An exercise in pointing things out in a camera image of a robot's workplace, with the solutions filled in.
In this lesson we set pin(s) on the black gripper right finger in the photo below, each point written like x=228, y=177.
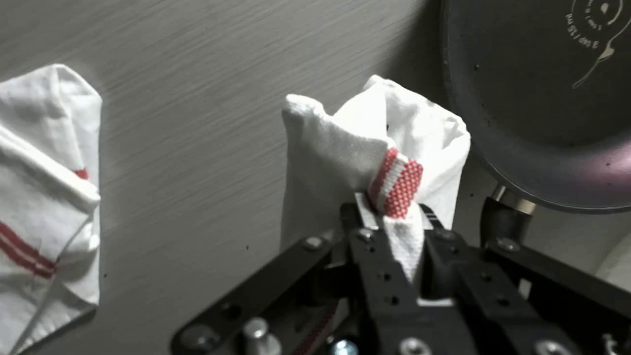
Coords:
x=474, y=282

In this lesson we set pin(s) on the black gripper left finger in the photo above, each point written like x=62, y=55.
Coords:
x=382, y=276

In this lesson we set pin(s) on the white cloth with red stripes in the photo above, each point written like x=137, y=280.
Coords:
x=328, y=157
x=41, y=130

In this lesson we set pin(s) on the dark non-stick frying pan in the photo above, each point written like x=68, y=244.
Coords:
x=539, y=98

